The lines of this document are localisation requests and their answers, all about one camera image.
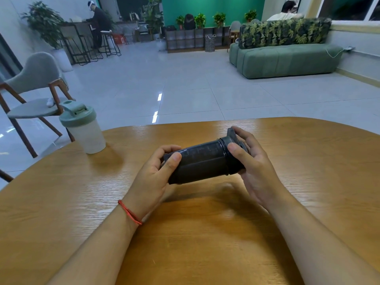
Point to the window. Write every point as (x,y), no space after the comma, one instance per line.
(347,7)

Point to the leaf print sofa backrest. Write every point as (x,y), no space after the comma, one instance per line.
(285,32)

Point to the patterned laundry basket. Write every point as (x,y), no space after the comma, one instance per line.
(210,43)

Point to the low dark wooden shelf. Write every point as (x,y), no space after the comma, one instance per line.
(184,40)

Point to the small potted plant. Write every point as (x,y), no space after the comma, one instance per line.
(199,20)
(219,19)
(180,21)
(250,15)

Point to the red crate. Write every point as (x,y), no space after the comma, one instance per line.
(118,39)

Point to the tall leafy plant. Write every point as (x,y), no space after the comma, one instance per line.
(153,14)

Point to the person's right forearm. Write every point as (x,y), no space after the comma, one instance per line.
(311,240)

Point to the person's right hand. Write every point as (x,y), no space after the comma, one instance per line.
(261,175)

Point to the framed picture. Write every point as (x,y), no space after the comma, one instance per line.
(297,1)

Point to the glass door black frame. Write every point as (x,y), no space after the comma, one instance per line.
(7,60)

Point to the green sofa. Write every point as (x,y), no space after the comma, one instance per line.
(288,60)

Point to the black bar chair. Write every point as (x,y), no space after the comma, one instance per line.
(72,45)

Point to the large plant white pot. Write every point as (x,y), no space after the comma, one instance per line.
(44,20)

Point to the person's left forearm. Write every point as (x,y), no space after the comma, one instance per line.
(98,252)

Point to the black bottle lid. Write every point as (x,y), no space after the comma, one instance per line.
(230,165)

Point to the small white item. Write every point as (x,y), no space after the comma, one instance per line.
(50,102)

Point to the white seat bar stool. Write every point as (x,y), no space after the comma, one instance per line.
(107,32)

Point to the black backpack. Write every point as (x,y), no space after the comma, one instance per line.
(189,22)

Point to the person's left hand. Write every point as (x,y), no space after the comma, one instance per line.
(148,186)

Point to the black bar table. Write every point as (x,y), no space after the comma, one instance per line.
(75,24)

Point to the black shaker bottle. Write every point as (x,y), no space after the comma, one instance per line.
(199,163)

